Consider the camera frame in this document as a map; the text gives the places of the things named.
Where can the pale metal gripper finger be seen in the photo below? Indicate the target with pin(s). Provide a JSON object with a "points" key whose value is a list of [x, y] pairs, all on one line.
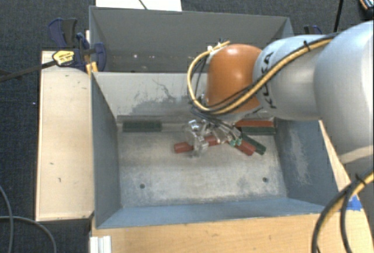
{"points": [[195, 129], [200, 147]]}

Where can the red-brown block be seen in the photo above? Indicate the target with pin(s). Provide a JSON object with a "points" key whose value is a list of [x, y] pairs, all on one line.
{"points": [[247, 148], [254, 123], [182, 147]]}

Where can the grey metal bin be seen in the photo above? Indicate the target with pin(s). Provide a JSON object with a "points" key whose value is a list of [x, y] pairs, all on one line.
{"points": [[187, 176]]}

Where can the dark green flat block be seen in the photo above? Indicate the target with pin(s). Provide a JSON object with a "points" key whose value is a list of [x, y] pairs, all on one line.
{"points": [[142, 126], [260, 130], [257, 146]]}

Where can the pale wood flat board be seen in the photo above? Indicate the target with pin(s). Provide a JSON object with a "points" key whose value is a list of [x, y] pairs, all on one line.
{"points": [[64, 143]]}

